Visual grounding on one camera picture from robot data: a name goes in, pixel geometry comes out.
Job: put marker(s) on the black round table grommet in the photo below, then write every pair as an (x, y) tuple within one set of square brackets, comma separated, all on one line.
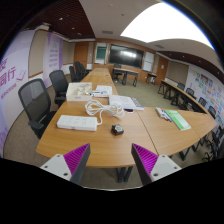
[(128, 110)]

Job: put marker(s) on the large black wall screen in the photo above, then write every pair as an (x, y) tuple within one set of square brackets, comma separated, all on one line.
[(126, 56)]

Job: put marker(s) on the group of black chairs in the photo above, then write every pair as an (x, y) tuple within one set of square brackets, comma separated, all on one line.
[(213, 113)]

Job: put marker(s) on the white power strip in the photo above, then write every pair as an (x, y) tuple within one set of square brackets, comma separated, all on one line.
[(76, 122)]

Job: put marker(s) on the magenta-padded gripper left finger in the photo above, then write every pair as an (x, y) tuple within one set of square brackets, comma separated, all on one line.
[(77, 158)]

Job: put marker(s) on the small dark side table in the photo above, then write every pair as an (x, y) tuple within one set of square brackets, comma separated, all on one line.
[(150, 75)]

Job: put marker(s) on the green framed wall board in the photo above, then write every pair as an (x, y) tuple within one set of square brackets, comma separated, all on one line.
[(100, 53)]

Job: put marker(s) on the white open cardboard box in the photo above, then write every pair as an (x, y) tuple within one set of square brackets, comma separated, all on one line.
[(75, 96)]

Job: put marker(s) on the long wooden desk row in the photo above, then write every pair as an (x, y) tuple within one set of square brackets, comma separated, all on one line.
[(180, 93)]

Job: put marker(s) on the black mesh office chair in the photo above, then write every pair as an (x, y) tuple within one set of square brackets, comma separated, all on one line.
[(35, 100), (58, 83)]

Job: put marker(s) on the white marker pen pack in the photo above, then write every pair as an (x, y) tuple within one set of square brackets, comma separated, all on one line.
[(162, 114)]

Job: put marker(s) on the narrow purple wall banner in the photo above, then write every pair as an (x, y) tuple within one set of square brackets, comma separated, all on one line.
[(52, 56)]

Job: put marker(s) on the row of black office chairs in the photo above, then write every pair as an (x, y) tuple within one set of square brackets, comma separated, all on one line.
[(78, 70)]

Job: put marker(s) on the black charger block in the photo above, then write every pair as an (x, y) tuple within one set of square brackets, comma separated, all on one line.
[(117, 129)]

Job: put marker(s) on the large bright ceiling light panel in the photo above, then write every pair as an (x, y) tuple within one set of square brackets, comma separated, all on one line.
[(163, 23)]

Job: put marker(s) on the colourful wall posters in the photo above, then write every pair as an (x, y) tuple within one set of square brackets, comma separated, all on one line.
[(206, 86)]

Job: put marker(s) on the flat white blue-printed package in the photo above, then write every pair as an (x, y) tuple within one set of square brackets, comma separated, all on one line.
[(103, 90)]

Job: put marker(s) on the white wall board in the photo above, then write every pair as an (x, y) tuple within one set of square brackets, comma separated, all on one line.
[(148, 61)]

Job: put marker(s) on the black chair at desk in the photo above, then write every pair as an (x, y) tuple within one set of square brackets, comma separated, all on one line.
[(117, 66)]

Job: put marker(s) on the green and white booklet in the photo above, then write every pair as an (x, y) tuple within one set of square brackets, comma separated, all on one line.
[(178, 120)]

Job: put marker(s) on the thick white book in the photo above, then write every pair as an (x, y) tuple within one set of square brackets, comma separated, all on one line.
[(124, 101)]

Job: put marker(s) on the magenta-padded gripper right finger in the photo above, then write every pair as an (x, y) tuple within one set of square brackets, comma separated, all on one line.
[(145, 159)]

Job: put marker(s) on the wooden door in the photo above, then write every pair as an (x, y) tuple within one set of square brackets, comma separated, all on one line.
[(161, 70), (81, 55)]

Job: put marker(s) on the large purple wall banner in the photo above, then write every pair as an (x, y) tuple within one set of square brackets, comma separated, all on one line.
[(15, 80)]

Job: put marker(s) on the wooden desk with black legs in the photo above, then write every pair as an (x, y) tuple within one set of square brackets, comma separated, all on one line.
[(126, 71)]

